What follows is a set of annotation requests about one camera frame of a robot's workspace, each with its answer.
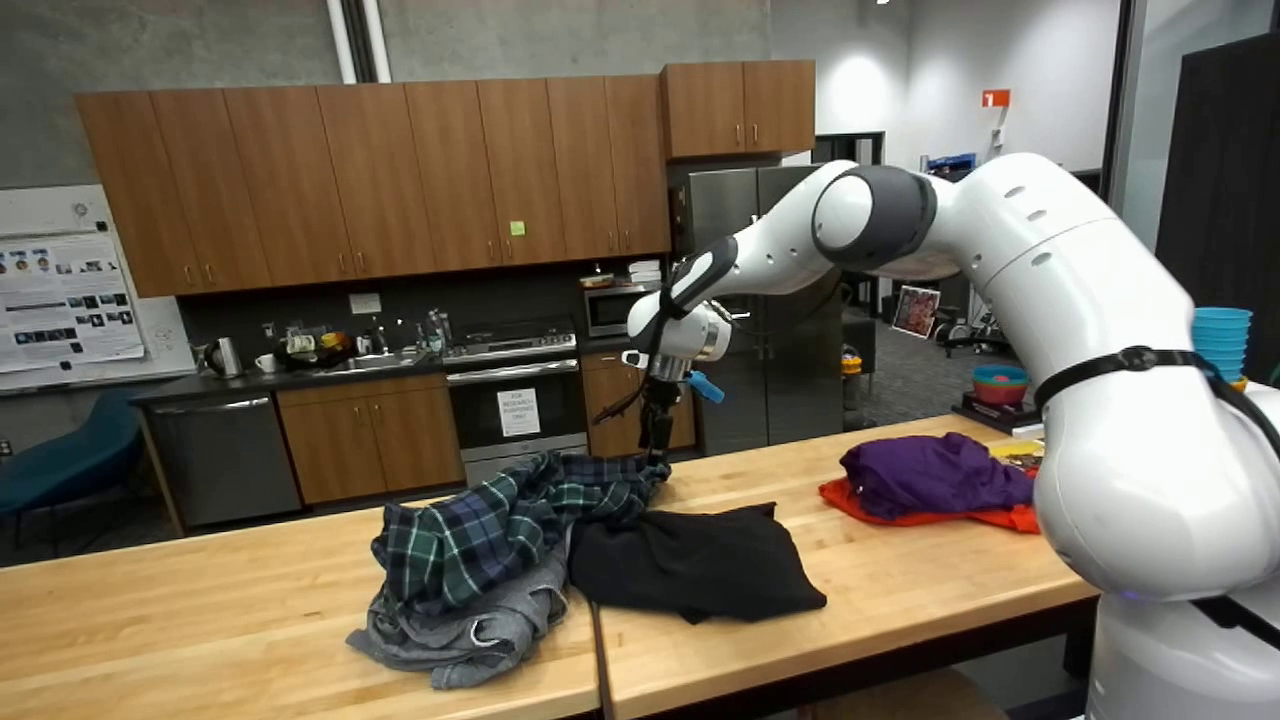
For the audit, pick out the grey dishwasher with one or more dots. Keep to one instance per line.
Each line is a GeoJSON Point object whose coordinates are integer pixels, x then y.
{"type": "Point", "coordinates": [227, 458]}

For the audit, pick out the narrow wooden base cabinet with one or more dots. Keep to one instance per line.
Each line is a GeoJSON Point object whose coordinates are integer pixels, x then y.
{"type": "Point", "coordinates": [608, 406]}

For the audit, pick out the red orange garment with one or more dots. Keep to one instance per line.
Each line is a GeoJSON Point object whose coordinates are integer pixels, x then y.
{"type": "Point", "coordinates": [866, 505]}

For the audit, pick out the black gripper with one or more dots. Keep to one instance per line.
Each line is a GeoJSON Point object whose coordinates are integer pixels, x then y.
{"type": "Point", "coordinates": [661, 399]}

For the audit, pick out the wooden wall cabinets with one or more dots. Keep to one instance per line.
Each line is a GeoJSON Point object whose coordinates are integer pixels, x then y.
{"type": "Point", "coordinates": [344, 182]}

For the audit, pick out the yellow sticky note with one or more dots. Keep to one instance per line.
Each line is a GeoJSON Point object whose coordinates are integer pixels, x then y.
{"type": "Point", "coordinates": [519, 228]}

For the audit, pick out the wooden cabinet over refrigerator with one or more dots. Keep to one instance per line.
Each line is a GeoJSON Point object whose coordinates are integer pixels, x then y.
{"type": "Point", "coordinates": [737, 106]}

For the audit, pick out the blue chair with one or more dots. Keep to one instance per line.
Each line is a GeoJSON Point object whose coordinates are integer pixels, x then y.
{"type": "Point", "coordinates": [66, 463]}

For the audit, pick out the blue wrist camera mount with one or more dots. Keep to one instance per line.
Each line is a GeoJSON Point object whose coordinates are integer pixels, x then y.
{"type": "Point", "coordinates": [706, 389]}

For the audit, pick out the stainless steel refrigerator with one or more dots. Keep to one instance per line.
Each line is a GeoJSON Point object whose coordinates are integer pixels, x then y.
{"type": "Point", "coordinates": [787, 372]}

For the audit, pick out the purple shirt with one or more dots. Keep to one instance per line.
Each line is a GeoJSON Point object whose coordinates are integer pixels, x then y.
{"type": "Point", "coordinates": [934, 474]}

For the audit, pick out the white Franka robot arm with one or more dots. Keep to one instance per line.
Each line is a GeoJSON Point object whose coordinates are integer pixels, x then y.
{"type": "Point", "coordinates": [1104, 400]}

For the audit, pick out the wide wooden base cabinet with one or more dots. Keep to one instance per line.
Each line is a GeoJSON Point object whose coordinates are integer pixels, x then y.
{"type": "Point", "coordinates": [365, 439]}

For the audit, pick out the silver microwave oven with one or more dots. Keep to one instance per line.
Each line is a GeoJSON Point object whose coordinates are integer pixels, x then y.
{"type": "Point", "coordinates": [608, 308]}

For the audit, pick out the orange wall sign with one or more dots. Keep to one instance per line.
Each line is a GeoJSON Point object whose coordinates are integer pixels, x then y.
{"type": "Point", "coordinates": [992, 99]}

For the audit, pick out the grey crumpled garment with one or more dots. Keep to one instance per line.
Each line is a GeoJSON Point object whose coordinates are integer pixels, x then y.
{"type": "Point", "coordinates": [465, 643]}

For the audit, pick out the white wall poster board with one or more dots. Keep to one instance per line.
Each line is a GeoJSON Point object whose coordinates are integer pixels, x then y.
{"type": "Point", "coordinates": [60, 286]}

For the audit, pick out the silver kettle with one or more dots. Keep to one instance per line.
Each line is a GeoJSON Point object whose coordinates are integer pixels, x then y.
{"type": "Point", "coordinates": [223, 358]}

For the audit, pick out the black folded garment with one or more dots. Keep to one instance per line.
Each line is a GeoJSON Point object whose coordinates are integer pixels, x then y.
{"type": "Point", "coordinates": [693, 563]}

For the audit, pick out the teal bowl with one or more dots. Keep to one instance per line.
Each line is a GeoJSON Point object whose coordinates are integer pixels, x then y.
{"type": "Point", "coordinates": [1002, 385]}

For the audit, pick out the stack of blue cups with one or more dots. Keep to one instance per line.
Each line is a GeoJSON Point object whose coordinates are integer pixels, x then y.
{"type": "Point", "coordinates": [1227, 341]}

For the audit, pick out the built-in kitchen oven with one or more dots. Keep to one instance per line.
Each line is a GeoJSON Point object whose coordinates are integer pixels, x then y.
{"type": "Point", "coordinates": [512, 422]}

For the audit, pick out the green blue checked shirt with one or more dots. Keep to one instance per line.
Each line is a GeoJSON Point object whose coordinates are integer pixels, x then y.
{"type": "Point", "coordinates": [481, 533]}

